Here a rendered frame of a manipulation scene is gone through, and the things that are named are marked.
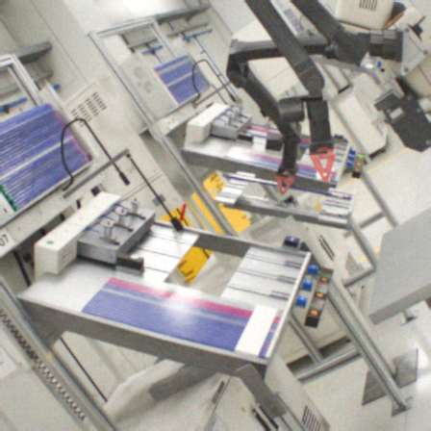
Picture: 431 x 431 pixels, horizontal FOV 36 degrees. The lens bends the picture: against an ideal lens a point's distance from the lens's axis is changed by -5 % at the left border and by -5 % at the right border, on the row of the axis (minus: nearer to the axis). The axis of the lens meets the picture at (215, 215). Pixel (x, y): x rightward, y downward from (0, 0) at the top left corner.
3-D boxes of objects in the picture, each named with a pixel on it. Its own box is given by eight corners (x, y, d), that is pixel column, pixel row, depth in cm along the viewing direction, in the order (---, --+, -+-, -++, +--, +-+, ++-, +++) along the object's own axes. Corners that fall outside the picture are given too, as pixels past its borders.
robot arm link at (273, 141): (298, 140, 251) (299, 123, 255) (266, 136, 251) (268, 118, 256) (293, 161, 261) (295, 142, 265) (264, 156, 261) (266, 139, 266)
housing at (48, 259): (119, 232, 247) (122, 195, 241) (57, 292, 203) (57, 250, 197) (99, 227, 248) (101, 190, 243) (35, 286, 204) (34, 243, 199)
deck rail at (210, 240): (308, 269, 234) (311, 253, 231) (307, 271, 232) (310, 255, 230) (112, 225, 249) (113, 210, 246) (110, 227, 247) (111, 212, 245)
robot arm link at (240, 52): (216, 56, 220) (220, 36, 225) (227, 85, 231) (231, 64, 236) (354, 43, 207) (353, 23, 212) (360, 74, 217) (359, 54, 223)
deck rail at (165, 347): (265, 379, 173) (268, 360, 170) (263, 384, 171) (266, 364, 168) (18, 312, 188) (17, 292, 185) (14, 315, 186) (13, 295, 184)
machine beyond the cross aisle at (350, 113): (418, 114, 694) (316, -37, 668) (419, 133, 621) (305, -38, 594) (315, 177, 751) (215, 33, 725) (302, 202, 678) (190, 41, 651)
